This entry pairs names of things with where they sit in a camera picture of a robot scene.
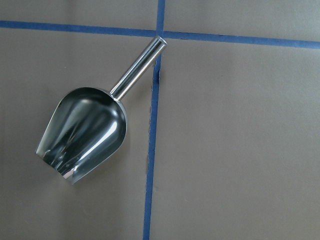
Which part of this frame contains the stainless steel ice scoop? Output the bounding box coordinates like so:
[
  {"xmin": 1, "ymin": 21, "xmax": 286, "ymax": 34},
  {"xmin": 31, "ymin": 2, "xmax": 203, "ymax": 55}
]
[{"xmin": 35, "ymin": 35, "xmax": 167, "ymax": 184}]

